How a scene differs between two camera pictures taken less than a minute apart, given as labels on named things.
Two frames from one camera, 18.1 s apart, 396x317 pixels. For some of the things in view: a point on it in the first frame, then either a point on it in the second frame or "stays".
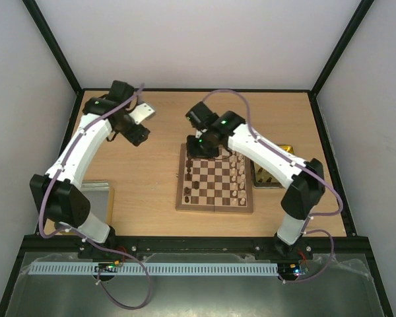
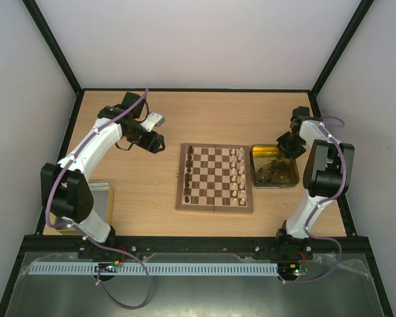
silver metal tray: x=97 y=192 stays
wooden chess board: x=217 y=185 stays
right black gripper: x=198 y=150 to x=290 y=147
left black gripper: x=136 y=139 to x=151 y=144
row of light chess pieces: x=241 y=174 stays
